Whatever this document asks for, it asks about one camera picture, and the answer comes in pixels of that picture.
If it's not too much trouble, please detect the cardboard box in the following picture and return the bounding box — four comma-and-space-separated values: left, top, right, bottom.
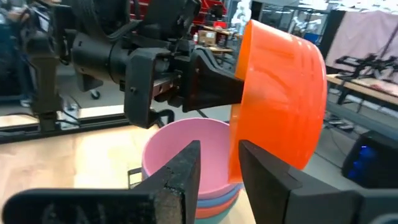
198, 30, 218, 46

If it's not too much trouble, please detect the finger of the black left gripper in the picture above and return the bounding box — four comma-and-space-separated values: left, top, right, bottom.
183, 49, 245, 113

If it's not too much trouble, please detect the white object in blue bowl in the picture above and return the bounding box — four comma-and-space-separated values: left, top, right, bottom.
231, 0, 253, 32

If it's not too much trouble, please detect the black aluminium frame rail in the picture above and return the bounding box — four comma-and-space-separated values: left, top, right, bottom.
0, 113, 131, 144

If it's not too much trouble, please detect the black computer with blue light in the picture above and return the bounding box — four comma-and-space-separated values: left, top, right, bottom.
341, 130, 398, 189

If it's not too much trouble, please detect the coral bowl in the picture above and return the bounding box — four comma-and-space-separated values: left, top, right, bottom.
195, 191, 240, 220

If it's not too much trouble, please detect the red tool cabinet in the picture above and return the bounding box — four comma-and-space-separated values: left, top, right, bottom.
192, 0, 229, 29

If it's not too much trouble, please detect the pink bowl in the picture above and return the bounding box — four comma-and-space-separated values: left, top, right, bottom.
141, 117, 246, 200

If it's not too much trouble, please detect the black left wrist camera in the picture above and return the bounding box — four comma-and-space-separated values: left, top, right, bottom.
136, 0, 201, 43

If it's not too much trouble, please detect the orange translucent bowl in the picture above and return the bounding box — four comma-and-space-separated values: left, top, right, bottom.
228, 19, 329, 184

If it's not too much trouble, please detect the wooden workbench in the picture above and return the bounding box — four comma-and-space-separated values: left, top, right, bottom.
326, 73, 398, 106

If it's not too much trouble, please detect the teal bowl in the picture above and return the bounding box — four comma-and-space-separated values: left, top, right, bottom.
195, 207, 233, 224

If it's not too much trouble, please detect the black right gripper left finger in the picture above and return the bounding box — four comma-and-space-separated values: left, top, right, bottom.
1, 139, 201, 224

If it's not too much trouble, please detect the pink cloth cover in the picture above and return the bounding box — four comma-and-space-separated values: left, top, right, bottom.
325, 11, 398, 75

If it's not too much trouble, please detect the blue bowl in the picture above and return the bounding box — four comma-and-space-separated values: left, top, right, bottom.
197, 183, 245, 208

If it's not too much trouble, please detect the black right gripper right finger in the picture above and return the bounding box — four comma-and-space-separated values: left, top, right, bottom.
238, 139, 398, 224

